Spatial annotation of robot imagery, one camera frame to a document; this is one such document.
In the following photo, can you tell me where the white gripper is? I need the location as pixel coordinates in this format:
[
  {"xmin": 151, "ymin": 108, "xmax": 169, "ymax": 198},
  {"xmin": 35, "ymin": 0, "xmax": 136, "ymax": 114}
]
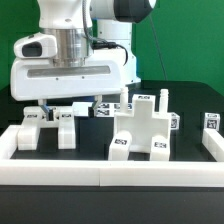
[{"xmin": 10, "ymin": 54, "xmax": 124, "ymax": 121}]

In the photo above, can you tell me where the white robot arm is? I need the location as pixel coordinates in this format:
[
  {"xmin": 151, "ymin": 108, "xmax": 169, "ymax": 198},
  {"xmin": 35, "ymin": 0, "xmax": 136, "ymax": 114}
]
[{"xmin": 10, "ymin": 0, "xmax": 156, "ymax": 115}]

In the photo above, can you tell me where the white base tag sheet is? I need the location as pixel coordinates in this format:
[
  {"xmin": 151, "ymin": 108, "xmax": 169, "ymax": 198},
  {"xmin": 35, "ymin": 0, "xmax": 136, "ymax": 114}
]
[{"xmin": 71, "ymin": 101, "xmax": 134, "ymax": 118}]

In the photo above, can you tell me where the small white tagged cube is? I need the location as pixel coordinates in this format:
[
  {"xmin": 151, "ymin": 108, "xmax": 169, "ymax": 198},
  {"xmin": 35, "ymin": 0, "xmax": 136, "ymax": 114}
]
[{"xmin": 171, "ymin": 112, "xmax": 180, "ymax": 130}]

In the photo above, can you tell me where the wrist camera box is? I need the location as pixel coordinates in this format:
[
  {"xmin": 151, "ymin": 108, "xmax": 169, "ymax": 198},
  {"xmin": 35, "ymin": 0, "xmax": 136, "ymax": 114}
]
[{"xmin": 14, "ymin": 33, "xmax": 57, "ymax": 59}]

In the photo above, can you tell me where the white obstacle fence wall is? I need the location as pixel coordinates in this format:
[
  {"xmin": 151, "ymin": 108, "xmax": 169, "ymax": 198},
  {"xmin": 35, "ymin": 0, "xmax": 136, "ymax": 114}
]
[{"xmin": 0, "ymin": 125, "xmax": 224, "ymax": 187}]

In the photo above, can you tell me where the white chair back part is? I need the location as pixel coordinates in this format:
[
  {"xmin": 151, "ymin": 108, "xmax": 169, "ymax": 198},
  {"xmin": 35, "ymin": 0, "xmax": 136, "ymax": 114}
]
[{"xmin": 17, "ymin": 106, "xmax": 76, "ymax": 151}]

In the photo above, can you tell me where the white chair seat part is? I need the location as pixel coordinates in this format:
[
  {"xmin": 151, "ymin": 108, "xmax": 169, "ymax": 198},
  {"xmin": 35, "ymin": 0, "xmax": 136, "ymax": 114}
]
[{"xmin": 114, "ymin": 89, "xmax": 171, "ymax": 153}]

